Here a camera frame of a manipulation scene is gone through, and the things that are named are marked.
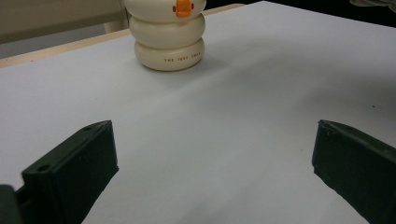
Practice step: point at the white table board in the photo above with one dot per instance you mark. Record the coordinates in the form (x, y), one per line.
(199, 124)

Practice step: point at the cream ribbed cup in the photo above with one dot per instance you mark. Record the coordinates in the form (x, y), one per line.
(168, 34)

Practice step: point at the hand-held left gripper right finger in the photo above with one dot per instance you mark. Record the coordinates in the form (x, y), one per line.
(355, 168)

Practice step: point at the beige wooden furniture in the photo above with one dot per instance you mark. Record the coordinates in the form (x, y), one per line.
(46, 15)

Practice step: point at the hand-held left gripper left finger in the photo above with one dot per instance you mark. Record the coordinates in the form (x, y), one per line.
(68, 174)

